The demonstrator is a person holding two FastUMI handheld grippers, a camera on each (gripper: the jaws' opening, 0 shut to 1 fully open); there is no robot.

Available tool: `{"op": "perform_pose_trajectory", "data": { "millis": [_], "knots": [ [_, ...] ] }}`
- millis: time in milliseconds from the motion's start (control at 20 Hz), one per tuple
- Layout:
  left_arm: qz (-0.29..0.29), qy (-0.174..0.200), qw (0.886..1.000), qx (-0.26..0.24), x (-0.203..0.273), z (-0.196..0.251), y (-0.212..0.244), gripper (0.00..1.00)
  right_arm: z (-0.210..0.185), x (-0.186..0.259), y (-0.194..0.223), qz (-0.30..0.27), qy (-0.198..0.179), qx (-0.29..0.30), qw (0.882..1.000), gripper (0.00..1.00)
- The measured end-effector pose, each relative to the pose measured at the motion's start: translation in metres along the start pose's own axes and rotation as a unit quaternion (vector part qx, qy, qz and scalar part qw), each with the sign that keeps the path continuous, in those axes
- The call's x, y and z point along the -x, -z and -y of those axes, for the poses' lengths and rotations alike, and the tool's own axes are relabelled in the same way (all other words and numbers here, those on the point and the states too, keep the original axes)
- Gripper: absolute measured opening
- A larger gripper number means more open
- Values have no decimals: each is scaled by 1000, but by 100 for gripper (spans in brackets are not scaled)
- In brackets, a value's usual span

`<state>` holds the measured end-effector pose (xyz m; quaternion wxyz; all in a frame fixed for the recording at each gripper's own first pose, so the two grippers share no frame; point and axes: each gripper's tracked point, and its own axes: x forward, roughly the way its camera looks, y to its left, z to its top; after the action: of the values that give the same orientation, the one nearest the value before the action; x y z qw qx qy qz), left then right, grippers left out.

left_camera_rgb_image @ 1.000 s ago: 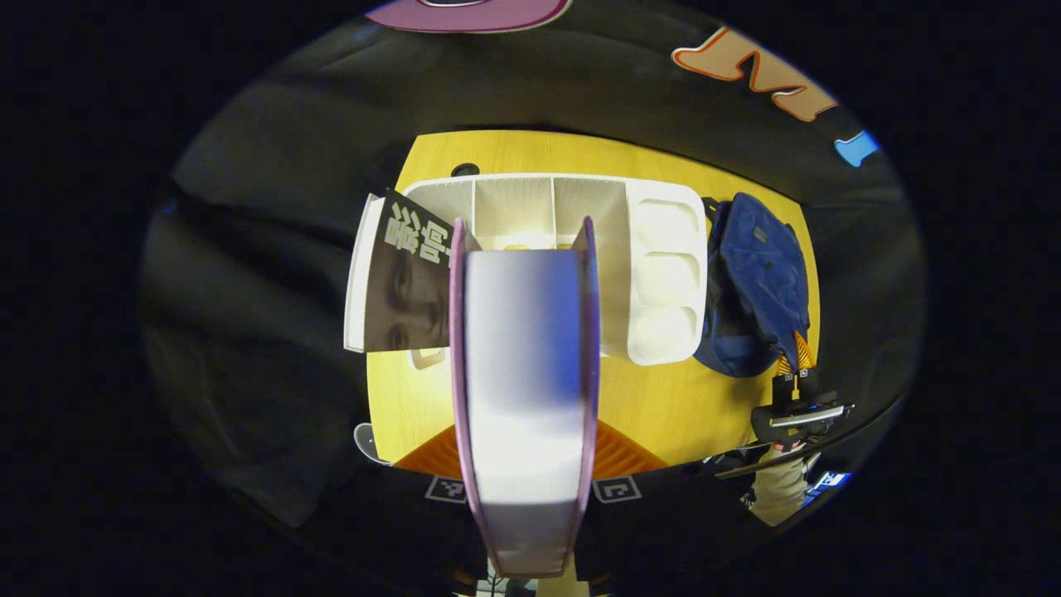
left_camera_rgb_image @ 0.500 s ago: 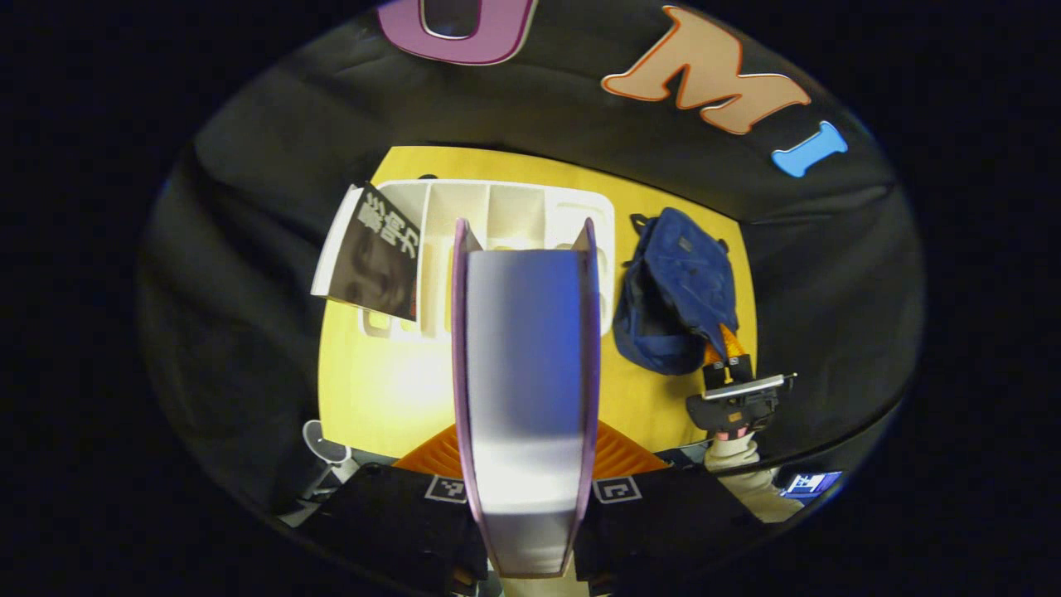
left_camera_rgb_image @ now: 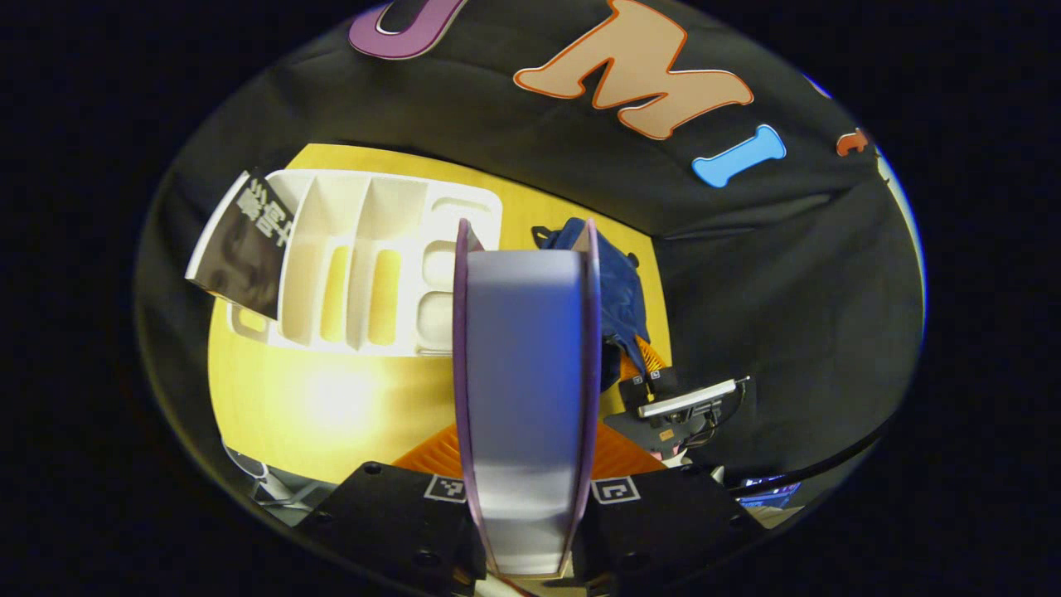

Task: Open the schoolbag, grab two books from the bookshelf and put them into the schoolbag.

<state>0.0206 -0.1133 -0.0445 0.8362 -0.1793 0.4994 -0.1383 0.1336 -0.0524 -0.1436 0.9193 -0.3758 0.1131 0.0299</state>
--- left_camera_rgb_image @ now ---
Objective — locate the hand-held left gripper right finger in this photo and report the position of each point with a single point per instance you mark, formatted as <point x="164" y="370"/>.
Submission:
<point x="663" y="522"/>

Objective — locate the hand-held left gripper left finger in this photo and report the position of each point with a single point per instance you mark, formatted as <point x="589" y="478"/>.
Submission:
<point x="390" y="514"/>

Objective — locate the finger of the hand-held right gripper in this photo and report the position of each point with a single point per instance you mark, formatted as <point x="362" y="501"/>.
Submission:
<point x="655" y="365"/>
<point x="633" y="388"/>

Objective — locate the blue schoolbag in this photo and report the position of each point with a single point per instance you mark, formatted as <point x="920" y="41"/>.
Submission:
<point x="617" y="290"/>

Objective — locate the pink book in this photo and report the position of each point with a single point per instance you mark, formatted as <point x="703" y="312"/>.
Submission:
<point x="522" y="373"/>

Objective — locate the white bookshelf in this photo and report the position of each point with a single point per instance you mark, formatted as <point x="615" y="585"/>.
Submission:
<point x="365" y="240"/>

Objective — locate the black and white book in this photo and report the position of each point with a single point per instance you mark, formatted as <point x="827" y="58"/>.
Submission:
<point x="244" y="249"/>

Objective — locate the black backdrop cloth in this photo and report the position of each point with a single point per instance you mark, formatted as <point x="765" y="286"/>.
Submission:
<point x="746" y="274"/>

